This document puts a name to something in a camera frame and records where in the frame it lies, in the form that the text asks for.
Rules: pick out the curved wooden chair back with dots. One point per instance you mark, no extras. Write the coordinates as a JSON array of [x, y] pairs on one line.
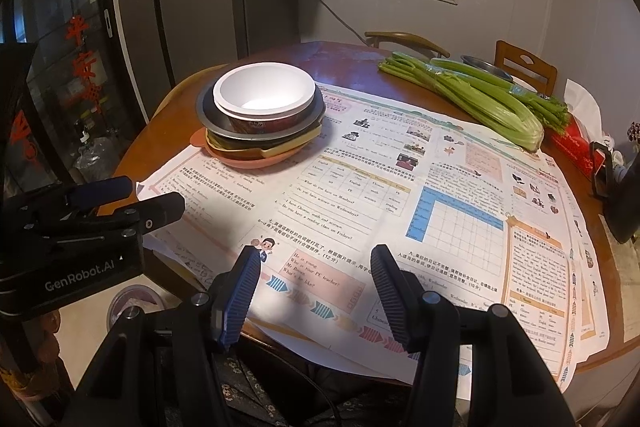
[[400, 38]]

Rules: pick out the clear plastic water bottle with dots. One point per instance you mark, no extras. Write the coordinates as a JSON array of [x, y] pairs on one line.
[[97, 157]]

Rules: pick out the long red knot decoration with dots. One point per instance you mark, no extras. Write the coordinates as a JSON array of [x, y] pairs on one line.
[[82, 57]]

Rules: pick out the pink round basin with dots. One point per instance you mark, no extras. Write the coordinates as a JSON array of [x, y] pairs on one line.
[[135, 299]]

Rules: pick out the printed newspaper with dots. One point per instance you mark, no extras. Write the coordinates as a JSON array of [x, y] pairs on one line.
[[350, 207]]

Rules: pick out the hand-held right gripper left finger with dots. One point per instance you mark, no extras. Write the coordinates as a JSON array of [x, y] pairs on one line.
[[237, 302]]

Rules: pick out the white tissue paper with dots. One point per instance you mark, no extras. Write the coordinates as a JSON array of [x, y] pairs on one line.
[[582, 107]]

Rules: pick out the orange plate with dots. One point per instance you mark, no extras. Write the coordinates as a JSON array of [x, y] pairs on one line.
[[200, 139]]

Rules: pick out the dark floral clothing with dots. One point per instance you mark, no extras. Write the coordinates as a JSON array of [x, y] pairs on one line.
[[280, 407]]

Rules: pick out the yellow ribbed plate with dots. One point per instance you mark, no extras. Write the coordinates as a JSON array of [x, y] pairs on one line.
[[295, 144]]

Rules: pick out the white bowl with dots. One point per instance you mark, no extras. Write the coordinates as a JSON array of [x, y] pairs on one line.
[[240, 79], [270, 125]]

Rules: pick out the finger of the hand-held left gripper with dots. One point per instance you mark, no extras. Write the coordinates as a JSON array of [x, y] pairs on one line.
[[160, 209], [107, 192]]

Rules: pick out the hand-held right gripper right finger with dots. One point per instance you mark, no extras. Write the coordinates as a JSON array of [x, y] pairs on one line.
[[395, 302]]

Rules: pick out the wooden chair with cutout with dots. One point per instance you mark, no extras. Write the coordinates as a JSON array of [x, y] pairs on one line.
[[505, 57]]

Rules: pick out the black phone stand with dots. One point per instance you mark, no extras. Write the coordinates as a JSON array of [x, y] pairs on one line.
[[597, 167]]

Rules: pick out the red tissue pack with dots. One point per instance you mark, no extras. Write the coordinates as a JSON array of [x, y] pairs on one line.
[[570, 147]]

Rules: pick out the celery bunch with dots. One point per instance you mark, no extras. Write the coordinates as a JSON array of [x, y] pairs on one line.
[[490, 112], [550, 109]]

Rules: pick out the steel basin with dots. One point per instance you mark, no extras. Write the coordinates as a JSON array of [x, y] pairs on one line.
[[480, 63]]

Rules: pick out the patterned cup with items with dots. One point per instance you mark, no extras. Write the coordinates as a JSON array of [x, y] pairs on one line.
[[635, 132]]

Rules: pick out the small red decoration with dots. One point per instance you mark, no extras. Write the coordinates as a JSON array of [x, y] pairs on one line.
[[25, 137]]

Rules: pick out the shallow steel bowl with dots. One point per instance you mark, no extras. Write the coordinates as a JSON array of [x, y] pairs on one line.
[[207, 117]]

